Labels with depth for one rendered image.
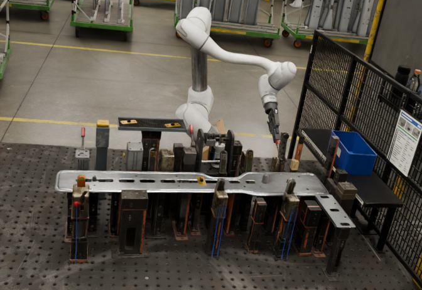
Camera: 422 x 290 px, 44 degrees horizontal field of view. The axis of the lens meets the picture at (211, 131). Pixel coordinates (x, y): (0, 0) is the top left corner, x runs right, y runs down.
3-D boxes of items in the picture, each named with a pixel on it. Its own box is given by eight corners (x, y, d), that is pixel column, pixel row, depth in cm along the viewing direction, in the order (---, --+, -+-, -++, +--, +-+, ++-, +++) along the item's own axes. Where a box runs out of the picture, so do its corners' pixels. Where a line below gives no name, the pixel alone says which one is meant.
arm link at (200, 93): (184, 120, 347) (193, 101, 363) (208, 123, 344) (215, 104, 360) (180, 16, 298) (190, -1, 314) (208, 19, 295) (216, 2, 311)
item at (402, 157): (407, 179, 261) (425, 124, 249) (384, 159, 281) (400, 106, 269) (410, 179, 262) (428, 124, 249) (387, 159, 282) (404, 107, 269)
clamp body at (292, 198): (274, 260, 259) (287, 202, 245) (267, 246, 270) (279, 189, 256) (291, 260, 262) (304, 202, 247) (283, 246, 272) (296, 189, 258)
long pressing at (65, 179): (53, 195, 235) (53, 192, 234) (56, 171, 255) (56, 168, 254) (331, 196, 268) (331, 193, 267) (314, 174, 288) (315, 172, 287)
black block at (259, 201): (247, 256, 260) (257, 207, 248) (242, 243, 269) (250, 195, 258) (262, 256, 262) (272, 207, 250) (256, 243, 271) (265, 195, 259)
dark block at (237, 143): (223, 211, 295) (233, 145, 278) (220, 204, 301) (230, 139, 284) (231, 211, 296) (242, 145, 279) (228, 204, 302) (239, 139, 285)
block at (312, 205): (296, 257, 264) (308, 211, 253) (289, 243, 274) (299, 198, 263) (313, 257, 267) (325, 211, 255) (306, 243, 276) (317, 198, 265)
